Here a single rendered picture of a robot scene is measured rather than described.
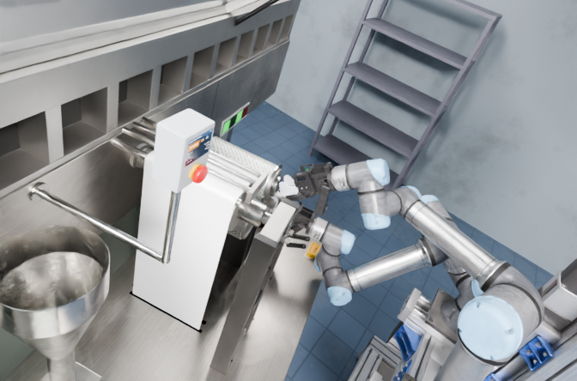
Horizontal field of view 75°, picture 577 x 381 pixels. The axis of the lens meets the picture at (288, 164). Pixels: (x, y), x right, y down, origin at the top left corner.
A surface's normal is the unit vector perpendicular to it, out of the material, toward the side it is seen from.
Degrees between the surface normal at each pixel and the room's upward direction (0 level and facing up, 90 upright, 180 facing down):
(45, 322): 90
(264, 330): 0
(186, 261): 90
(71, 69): 90
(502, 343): 83
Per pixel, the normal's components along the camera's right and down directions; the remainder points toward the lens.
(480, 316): -0.76, 0.03
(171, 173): -0.42, 0.42
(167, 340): 0.29, -0.78
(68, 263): 0.25, 0.34
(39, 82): 0.90, 0.42
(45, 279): 0.65, 0.33
